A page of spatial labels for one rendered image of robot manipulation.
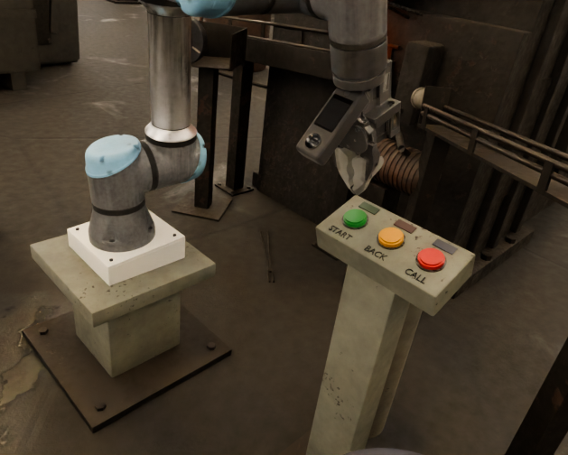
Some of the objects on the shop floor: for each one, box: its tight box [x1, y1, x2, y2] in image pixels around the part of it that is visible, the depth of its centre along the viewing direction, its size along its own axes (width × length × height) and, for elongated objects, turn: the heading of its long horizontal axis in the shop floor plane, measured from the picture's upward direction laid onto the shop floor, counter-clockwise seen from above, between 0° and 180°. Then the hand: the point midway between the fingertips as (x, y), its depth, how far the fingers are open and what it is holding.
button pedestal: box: [279, 195, 476, 455], centre depth 94 cm, size 16×24×62 cm, turn 32°
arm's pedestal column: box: [23, 291, 232, 433], centre depth 128 cm, size 40×40×26 cm
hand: (353, 190), depth 80 cm, fingers closed
